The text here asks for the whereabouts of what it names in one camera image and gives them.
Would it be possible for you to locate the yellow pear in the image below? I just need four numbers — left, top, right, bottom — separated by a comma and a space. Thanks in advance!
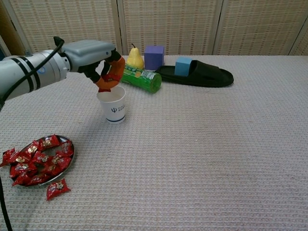
126, 43, 145, 69

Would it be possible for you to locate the white woven tablecloth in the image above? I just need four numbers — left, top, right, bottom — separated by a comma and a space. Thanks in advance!
0, 54, 308, 231

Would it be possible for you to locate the purple foam cube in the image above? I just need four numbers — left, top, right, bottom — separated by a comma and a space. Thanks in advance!
143, 45, 165, 71

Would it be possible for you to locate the green plastic drink bottle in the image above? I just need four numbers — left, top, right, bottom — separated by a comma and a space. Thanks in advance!
120, 63, 163, 94

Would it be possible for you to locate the round silver metal plate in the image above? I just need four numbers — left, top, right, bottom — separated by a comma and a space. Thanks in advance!
8, 134, 75, 186

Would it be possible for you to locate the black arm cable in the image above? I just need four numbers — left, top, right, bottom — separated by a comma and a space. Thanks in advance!
0, 36, 65, 231

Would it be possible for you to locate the light blue foam cube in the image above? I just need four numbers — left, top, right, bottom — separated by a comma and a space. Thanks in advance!
174, 57, 193, 77

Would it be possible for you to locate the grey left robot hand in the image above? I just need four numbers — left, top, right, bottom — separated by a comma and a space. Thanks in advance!
62, 39, 126, 90

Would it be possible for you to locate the woven bamboo screen panel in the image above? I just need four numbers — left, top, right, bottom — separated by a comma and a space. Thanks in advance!
0, 0, 32, 57
116, 0, 223, 56
287, 24, 308, 56
7, 0, 123, 57
213, 0, 308, 56

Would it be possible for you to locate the white paper cup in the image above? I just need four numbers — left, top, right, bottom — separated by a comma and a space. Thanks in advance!
96, 86, 127, 124

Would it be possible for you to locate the black slipper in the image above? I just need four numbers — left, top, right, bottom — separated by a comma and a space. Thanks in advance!
155, 59, 234, 89

